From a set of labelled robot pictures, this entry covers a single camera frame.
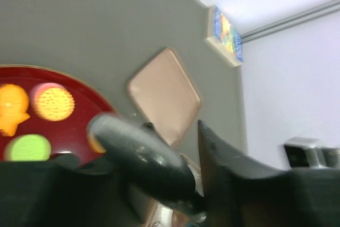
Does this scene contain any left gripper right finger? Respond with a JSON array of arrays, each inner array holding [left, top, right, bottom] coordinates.
[[198, 120, 289, 226]]

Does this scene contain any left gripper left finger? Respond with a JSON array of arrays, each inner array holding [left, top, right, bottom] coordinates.
[[87, 113, 205, 219]]

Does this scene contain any tin box with paper cups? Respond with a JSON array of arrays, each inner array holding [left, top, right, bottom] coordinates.
[[140, 154, 203, 226]]

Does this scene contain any beige tin lid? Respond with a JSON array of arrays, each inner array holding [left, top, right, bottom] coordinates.
[[127, 47, 202, 148]]

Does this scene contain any round red lacquer plate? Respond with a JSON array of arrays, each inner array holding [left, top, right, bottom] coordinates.
[[1, 65, 116, 164]]

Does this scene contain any orange round cookie top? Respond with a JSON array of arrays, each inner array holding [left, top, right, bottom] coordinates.
[[29, 82, 75, 122]]

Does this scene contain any green round cookie centre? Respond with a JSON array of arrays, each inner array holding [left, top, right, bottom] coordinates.
[[4, 134, 52, 162]]

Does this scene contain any orange fish shaped cookie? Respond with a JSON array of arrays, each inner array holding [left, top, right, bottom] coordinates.
[[1, 83, 30, 137]]

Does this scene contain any colourful paperback book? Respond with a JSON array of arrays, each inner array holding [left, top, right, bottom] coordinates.
[[205, 5, 244, 67]]

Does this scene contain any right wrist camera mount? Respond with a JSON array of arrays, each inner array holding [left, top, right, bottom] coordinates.
[[283, 137, 339, 169]]

